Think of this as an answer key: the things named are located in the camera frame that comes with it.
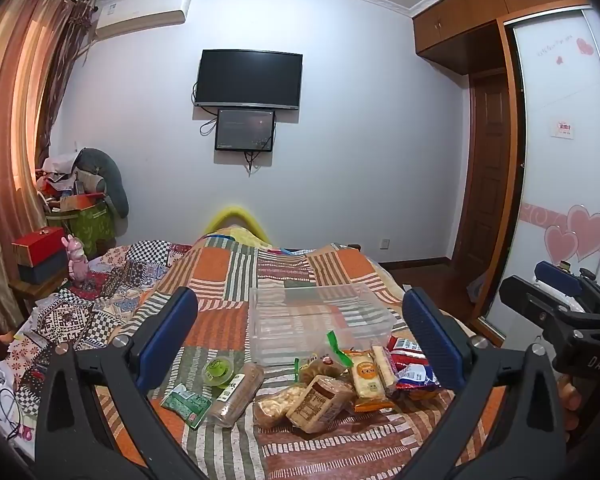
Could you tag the yellow cushion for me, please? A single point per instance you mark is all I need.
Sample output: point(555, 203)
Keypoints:
point(235, 217)

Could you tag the wooden nightstand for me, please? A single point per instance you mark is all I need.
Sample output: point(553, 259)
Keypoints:
point(35, 290)

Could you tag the white wall socket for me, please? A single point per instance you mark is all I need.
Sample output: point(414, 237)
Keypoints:
point(385, 244)

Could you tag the red box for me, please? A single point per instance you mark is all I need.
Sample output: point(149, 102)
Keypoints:
point(37, 245)

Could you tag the wooden door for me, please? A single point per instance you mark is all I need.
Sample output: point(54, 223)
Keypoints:
point(485, 170)

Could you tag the red packet with white label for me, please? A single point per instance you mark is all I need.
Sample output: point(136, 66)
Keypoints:
point(405, 346)

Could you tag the checkered printed quilt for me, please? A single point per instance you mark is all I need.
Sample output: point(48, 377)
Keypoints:
point(100, 305)

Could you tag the long brown cake packet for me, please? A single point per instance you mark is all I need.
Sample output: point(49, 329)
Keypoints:
point(235, 395)

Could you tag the orange cracker packet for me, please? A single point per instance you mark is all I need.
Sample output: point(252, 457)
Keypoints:
point(367, 377)

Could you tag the small black monitor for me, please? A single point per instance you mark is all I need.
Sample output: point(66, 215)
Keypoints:
point(245, 130)

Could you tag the pink toy figure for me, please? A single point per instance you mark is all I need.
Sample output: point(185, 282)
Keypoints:
point(76, 260)

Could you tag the green jelly cup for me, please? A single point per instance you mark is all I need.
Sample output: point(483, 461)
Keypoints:
point(219, 370)

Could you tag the pink striped curtain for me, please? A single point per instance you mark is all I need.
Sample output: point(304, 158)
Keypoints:
point(10, 135)

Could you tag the clear puffed snack bag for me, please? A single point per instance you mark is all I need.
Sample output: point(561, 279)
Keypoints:
point(275, 407)

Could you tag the brown patterned curtain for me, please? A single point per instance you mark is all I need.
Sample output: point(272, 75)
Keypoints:
point(67, 75)

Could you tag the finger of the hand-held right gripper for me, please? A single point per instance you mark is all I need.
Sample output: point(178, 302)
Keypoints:
point(560, 277)
point(522, 302)

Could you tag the wooden overhead cabinet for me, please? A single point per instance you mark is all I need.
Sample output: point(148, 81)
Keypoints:
point(480, 15)

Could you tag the green cardboard box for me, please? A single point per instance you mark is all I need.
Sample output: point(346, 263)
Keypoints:
point(92, 227)

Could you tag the grey curved pillow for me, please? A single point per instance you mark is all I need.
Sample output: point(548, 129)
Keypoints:
point(112, 180)

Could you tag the dark blue box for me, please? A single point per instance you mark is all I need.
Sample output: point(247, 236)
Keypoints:
point(42, 270)

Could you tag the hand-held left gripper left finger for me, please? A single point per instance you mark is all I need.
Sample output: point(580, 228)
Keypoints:
point(172, 330)

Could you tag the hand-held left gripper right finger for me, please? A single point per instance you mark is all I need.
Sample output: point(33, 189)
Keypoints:
point(432, 335)

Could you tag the brown bread packet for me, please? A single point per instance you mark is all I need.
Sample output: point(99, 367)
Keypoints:
point(320, 402)

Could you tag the black wall television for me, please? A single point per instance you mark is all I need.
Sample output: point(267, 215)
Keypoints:
point(248, 78)

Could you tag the green snack packet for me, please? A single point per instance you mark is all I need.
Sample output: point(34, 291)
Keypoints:
point(186, 406)

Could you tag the orange box lid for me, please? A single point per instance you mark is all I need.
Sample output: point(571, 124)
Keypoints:
point(82, 201)

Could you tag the red and white sticker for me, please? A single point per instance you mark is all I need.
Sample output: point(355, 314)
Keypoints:
point(564, 129)

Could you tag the white heart-print wardrobe door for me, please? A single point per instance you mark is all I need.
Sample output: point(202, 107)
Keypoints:
point(560, 185)

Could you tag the person's right hand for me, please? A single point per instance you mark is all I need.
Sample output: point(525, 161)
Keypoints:
point(570, 402)

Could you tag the white bar packet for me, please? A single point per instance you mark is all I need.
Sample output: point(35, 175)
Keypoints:
point(384, 367)

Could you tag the white air conditioner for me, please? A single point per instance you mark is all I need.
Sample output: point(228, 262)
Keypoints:
point(142, 12)

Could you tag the red and blue packet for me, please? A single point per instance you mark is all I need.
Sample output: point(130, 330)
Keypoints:
point(417, 375)

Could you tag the clear bag with green zip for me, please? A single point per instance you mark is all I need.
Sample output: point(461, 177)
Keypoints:
point(325, 362)

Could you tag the clear plastic container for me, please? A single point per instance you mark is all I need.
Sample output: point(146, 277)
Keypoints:
point(325, 325)

